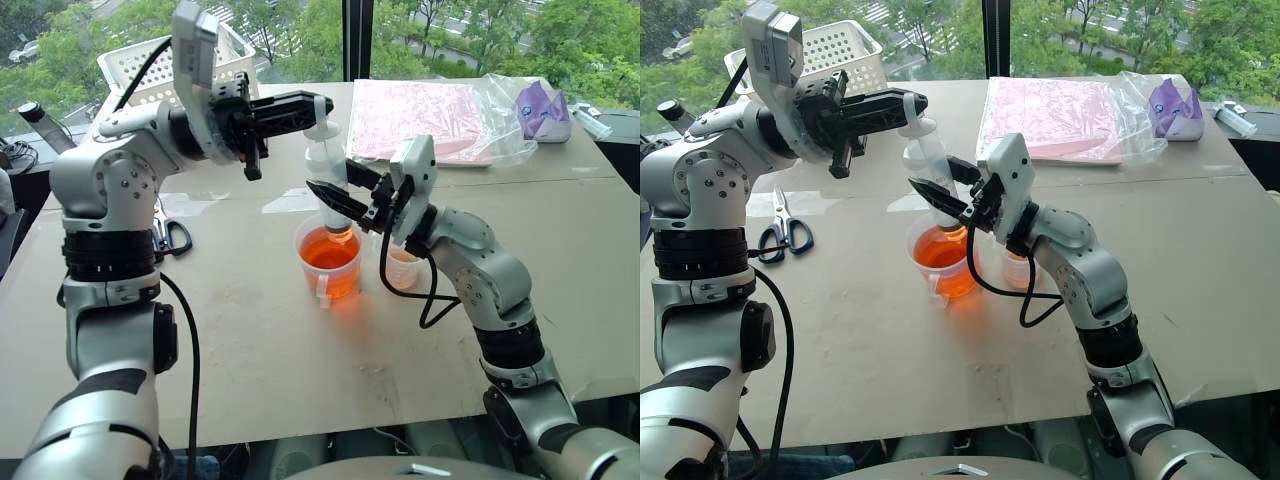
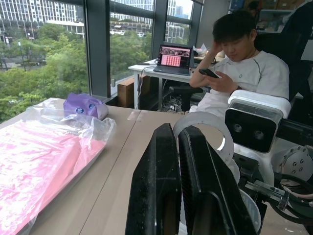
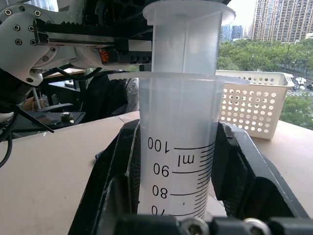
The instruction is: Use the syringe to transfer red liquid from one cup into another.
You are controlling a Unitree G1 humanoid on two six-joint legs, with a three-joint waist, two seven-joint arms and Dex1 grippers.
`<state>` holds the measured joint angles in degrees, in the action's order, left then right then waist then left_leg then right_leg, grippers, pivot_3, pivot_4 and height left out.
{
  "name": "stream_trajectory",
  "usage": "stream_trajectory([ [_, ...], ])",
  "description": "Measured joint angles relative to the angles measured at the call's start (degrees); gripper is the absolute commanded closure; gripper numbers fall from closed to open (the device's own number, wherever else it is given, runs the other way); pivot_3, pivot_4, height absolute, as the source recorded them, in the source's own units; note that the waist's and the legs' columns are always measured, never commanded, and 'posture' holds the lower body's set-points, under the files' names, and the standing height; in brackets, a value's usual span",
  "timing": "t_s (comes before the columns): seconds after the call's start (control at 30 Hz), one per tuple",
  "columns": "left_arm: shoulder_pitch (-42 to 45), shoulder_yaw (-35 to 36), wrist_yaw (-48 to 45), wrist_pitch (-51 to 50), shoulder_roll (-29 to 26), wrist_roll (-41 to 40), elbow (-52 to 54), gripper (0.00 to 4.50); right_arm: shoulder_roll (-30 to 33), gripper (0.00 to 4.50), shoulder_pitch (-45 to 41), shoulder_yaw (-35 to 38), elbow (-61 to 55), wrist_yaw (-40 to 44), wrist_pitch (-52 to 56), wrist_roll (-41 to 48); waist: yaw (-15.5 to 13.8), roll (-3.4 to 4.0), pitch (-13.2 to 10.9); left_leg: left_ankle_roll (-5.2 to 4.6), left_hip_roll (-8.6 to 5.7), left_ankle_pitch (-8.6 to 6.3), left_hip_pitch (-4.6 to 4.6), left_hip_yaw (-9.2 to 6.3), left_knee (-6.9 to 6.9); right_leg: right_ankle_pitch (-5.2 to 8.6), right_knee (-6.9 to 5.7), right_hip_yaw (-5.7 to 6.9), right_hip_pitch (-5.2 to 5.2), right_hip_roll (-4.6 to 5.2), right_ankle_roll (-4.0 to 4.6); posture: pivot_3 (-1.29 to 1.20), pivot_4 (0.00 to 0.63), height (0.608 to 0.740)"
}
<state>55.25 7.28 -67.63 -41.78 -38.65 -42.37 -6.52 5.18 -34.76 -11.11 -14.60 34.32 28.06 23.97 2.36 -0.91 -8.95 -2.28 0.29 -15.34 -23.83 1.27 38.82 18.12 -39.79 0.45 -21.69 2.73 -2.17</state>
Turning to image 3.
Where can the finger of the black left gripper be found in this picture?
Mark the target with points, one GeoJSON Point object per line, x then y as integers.
{"type": "Point", "coordinates": [117, 12]}

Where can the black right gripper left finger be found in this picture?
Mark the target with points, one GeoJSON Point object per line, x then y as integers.
{"type": "Point", "coordinates": [115, 161]}

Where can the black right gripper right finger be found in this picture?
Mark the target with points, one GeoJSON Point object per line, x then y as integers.
{"type": "Point", "coordinates": [247, 171]}

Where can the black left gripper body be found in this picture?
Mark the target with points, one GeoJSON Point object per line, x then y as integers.
{"type": "Point", "coordinates": [80, 33]}

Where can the clear plastic measuring cylinder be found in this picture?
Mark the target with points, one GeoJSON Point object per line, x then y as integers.
{"type": "Point", "coordinates": [181, 102]}

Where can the wooden background desk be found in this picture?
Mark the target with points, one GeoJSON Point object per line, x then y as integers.
{"type": "Point", "coordinates": [66, 80]}

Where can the white perforated plastic basket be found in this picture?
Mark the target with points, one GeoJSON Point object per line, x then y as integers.
{"type": "Point", "coordinates": [254, 107]}

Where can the black office chair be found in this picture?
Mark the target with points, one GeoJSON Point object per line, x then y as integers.
{"type": "Point", "coordinates": [105, 95]}

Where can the black plate with screw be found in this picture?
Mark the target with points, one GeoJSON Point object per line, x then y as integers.
{"type": "Point", "coordinates": [56, 119]}

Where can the tall apartment building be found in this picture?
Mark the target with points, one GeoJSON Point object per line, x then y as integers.
{"type": "Point", "coordinates": [281, 19]}

